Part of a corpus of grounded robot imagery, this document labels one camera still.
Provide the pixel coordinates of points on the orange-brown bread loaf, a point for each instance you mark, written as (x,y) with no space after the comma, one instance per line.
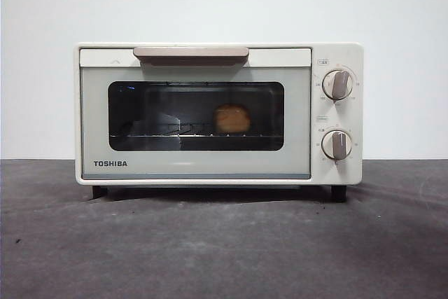
(232,119)

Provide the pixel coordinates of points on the cream Toshiba toaster oven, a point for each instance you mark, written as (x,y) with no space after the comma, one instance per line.
(351,117)

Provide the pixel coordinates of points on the cream timer knob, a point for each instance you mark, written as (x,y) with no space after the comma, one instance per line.
(337,144)

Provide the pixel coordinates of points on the cream temperature knob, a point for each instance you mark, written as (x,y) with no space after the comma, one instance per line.
(337,84)

